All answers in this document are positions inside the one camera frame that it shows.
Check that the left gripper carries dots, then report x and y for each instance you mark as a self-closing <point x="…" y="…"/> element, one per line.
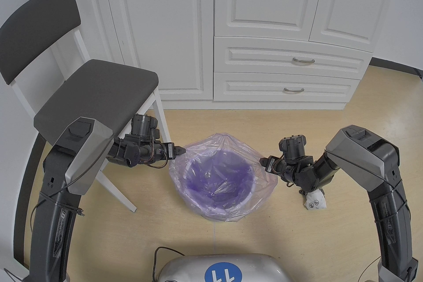
<point x="158" y="150"/>

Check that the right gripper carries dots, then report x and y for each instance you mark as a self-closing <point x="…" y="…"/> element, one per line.
<point x="279" y="168"/>

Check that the black white wrapper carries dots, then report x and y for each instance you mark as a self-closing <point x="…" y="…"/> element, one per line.
<point x="315" y="203"/>

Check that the purple plastic bag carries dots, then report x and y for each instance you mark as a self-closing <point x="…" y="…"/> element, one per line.
<point x="231" y="148"/>

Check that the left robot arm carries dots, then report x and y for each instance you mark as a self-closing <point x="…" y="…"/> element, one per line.
<point x="86" y="148"/>

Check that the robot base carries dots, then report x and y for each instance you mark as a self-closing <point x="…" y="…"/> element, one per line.
<point x="185" y="270"/>

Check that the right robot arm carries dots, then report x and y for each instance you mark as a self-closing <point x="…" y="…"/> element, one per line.
<point x="363" y="155"/>

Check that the white trash bin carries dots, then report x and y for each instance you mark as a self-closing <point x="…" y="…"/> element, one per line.
<point x="205" y="206"/>

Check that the white chair with grey cushions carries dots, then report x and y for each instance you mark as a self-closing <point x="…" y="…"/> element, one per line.
<point x="95" y="92"/>

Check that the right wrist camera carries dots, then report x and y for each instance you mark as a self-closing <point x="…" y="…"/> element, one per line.
<point x="294" y="147"/>

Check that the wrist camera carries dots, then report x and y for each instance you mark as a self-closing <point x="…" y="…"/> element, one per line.
<point x="143" y="124"/>
<point x="294" y="147"/>

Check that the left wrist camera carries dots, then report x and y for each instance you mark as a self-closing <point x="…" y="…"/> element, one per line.
<point x="143" y="124"/>

